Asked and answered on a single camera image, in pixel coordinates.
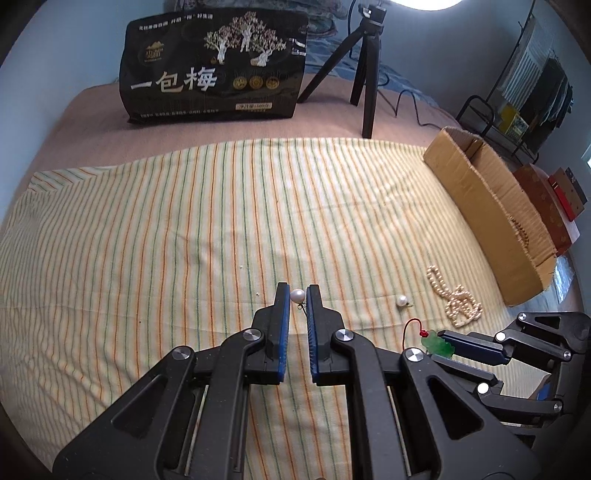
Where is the blue checkered bed sheet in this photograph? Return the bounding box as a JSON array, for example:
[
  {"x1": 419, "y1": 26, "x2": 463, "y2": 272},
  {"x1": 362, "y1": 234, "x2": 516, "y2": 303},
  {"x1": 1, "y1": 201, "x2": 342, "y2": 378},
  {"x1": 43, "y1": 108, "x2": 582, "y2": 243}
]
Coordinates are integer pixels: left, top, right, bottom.
[{"x1": 303, "y1": 36, "x2": 435, "y2": 105}]

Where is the white pearl earring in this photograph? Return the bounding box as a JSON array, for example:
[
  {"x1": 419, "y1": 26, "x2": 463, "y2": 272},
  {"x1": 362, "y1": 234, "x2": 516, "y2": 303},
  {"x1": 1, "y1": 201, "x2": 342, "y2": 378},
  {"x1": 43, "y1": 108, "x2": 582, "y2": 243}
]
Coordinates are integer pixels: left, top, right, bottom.
[
  {"x1": 290, "y1": 289, "x2": 308, "y2": 315},
  {"x1": 396, "y1": 295, "x2": 412, "y2": 308}
]

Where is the black snack bag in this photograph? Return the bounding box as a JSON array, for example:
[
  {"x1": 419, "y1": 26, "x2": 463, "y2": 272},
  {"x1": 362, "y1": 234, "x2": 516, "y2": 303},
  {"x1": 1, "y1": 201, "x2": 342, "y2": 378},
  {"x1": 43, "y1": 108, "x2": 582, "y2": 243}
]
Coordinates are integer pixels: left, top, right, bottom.
[{"x1": 119, "y1": 8, "x2": 308, "y2": 124}]

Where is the yellow striped cloth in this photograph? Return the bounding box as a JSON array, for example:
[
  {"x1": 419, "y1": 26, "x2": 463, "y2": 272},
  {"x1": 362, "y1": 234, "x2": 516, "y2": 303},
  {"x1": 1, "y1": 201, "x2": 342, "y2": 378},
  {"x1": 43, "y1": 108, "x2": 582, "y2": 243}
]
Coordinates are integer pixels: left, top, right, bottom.
[{"x1": 1, "y1": 139, "x2": 511, "y2": 466}]

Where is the white ring light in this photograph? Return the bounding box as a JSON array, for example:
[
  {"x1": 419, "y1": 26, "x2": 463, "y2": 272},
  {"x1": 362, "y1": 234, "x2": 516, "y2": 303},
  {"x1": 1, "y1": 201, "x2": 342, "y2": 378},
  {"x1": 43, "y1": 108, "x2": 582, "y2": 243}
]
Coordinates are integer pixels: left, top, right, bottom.
[{"x1": 392, "y1": 0, "x2": 463, "y2": 11}]

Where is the white pearl necklace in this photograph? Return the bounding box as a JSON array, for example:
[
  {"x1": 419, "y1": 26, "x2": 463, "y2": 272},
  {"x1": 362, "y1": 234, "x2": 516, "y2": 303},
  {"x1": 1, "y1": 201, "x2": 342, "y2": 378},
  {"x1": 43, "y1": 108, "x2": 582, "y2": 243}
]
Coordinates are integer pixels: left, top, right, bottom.
[{"x1": 424, "y1": 265, "x2": 484, "y2": 329}]

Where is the red and tan box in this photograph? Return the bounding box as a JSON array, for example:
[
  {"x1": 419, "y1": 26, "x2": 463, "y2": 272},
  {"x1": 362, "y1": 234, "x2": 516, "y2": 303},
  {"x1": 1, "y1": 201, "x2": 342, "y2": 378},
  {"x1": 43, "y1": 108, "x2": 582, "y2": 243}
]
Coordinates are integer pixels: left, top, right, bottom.
[{"x1": 548, "y1": 168, "x2": 588, "y2": 221}]

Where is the black power cable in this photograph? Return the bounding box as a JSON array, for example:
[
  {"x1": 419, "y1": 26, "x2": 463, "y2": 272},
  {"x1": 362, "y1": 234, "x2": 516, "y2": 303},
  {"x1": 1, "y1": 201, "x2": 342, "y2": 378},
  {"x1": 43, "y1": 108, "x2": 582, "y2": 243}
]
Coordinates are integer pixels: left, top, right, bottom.
[{"x1": 375, "y1": 75, "x2": 445, "y2": 130}]

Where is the cardboard box tray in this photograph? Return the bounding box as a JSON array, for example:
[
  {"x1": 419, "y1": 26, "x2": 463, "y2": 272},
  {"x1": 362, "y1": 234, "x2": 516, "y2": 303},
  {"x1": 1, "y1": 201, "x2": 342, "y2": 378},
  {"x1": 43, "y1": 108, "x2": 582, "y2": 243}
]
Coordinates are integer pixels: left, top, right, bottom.
[{"x1": 424, "y1": 127, "x2": 557, "y2": 306}]

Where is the black tripod stand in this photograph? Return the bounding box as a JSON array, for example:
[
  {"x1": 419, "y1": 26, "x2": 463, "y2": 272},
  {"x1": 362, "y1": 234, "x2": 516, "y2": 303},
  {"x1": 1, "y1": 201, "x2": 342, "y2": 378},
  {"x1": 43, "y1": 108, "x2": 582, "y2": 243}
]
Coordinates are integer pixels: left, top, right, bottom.
[{"x1": 297, "y1": 4, "x2": 387, "y2": 139}]

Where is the green jade pendant red cord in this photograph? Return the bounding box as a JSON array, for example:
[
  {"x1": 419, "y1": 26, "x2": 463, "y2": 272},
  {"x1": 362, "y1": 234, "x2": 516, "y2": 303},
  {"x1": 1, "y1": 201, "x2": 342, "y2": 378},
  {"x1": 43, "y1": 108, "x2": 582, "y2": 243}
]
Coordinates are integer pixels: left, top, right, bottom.
[{"x1": 403, "y1": 317, "x2": 456, "y2": 358}]

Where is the black clothes rack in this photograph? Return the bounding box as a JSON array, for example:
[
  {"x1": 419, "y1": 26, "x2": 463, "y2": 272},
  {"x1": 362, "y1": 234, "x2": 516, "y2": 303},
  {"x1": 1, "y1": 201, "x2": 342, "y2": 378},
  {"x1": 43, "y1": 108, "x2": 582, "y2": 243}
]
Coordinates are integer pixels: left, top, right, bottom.
[{"x1": 456, "y1": 2, "x2": 574, "y2": 166}]

